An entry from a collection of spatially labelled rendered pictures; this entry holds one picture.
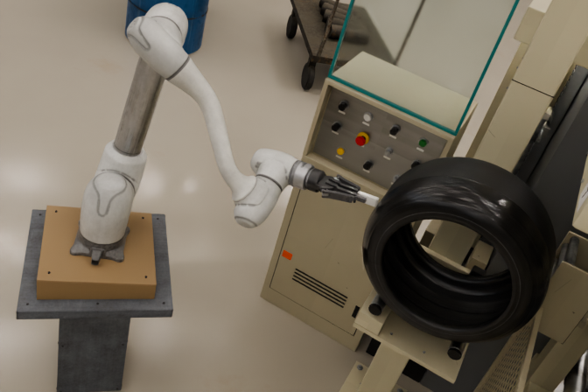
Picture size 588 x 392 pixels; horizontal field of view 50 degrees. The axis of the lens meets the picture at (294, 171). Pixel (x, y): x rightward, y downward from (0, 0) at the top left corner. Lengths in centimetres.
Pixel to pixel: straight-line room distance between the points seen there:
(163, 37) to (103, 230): 70
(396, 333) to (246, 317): 112
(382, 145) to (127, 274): 110
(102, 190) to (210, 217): 154
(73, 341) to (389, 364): 127
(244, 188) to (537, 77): 94
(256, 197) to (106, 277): 60
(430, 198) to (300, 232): 117
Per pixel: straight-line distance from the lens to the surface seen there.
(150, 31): 190
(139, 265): 228
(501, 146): 210
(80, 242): 230
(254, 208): 197
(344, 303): 300
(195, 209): 365
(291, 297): 313
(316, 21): 551
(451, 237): 230
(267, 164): 205
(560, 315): 231
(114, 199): 215
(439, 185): 182
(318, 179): 202
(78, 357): 264
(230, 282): 328
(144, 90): 214
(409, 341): 221
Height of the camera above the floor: 236
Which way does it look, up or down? 35 degrees down
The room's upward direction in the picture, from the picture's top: 17 degrees clockwise
